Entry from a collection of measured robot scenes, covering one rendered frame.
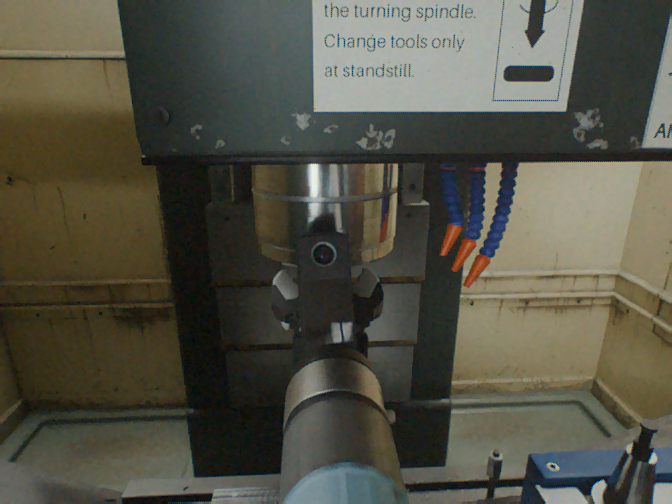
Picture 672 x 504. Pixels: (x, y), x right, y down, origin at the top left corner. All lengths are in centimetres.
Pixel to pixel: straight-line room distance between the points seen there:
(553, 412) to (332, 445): 158
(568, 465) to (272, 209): 44
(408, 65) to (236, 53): 10
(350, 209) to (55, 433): 154
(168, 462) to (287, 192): 125
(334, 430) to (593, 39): 28
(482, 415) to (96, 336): 134
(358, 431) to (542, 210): 131
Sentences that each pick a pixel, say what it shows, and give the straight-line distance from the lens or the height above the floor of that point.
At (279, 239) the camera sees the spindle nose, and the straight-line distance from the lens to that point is 44.
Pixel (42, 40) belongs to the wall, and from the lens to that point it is 149.
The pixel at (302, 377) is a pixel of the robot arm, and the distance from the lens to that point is 33.
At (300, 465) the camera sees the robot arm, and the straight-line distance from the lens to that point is 28.
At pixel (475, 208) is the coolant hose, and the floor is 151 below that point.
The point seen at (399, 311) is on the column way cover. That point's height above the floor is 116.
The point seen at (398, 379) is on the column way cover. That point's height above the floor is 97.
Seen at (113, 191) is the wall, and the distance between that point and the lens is 145.
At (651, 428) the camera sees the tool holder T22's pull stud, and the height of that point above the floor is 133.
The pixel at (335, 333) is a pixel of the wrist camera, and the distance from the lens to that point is 37.
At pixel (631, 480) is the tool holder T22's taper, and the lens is 57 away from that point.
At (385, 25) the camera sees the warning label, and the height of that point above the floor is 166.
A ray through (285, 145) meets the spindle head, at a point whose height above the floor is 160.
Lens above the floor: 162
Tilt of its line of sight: 19 degrees down
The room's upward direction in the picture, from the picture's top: straight up
